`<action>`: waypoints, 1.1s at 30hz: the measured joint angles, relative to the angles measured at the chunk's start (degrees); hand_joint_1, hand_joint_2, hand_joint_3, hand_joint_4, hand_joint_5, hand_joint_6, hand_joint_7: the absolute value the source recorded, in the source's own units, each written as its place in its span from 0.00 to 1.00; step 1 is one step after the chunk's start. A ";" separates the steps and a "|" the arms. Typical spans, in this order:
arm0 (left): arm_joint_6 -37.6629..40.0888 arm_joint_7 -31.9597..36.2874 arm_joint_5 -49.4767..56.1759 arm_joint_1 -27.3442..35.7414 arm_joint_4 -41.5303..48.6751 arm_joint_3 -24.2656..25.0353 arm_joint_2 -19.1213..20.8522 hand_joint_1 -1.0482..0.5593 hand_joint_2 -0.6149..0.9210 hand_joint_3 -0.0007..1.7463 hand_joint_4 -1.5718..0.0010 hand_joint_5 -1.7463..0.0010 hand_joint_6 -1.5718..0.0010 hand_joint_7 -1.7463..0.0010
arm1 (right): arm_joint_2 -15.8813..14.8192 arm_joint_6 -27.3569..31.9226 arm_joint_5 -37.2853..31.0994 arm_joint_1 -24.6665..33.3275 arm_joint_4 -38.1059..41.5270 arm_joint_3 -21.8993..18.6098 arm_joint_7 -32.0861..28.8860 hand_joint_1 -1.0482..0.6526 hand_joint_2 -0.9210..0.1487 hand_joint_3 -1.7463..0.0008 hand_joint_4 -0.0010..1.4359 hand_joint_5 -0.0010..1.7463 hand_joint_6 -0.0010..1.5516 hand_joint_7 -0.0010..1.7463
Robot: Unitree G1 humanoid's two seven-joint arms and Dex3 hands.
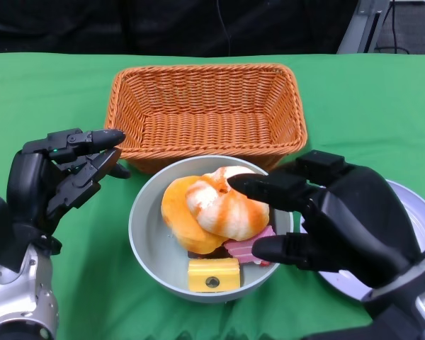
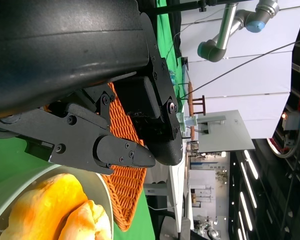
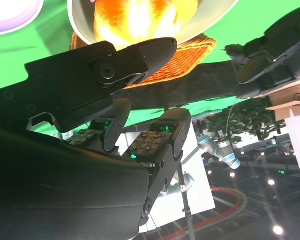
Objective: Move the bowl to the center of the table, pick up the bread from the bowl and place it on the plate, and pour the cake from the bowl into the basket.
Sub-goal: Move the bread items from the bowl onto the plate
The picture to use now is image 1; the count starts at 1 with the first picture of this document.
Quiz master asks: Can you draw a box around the black floor cable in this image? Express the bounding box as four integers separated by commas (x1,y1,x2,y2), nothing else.
375,0,412,55

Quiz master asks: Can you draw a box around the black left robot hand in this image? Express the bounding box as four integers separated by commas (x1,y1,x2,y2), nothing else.
6,127,132,234

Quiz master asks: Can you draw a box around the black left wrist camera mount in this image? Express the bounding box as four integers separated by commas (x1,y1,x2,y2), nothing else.
0,189,28,273

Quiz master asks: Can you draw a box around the yellow layered toy cake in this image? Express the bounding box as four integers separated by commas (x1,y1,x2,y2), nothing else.
187,257,242,293

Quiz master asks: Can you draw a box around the grey metal frame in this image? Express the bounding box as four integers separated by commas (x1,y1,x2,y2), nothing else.
336,0,394,56

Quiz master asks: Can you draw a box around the brown layered toy cake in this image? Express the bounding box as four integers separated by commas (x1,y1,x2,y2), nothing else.
187,247,231,262

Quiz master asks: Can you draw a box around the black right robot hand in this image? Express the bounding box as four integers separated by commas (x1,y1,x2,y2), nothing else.
227,149,422,288

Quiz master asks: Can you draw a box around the green tablecloth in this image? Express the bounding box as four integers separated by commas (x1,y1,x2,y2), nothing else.
0,52,425,340

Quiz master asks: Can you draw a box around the white orange striped bread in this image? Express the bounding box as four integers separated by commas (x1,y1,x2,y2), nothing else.
185,166,270,239

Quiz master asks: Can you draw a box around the pink layered toy cake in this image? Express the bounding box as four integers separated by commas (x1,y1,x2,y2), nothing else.
222,225,278,266

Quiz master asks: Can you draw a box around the lilac plate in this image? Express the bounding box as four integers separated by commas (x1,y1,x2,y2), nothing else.
299,178,425,302

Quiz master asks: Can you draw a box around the orange ring bread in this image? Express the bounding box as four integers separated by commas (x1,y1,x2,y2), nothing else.
161,175,227,255

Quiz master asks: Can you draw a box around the black backdrop curtain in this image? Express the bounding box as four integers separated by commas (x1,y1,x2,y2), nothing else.
0,0,358,57

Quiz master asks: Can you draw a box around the thin black hanging cable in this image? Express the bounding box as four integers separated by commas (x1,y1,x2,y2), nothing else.
215,0,234,57

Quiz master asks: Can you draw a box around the grey bowl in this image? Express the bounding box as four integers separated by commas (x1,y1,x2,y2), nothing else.
127,154,294,304

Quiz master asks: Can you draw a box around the orange wicker basket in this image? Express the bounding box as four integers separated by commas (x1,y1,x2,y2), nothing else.
104,63,308,174

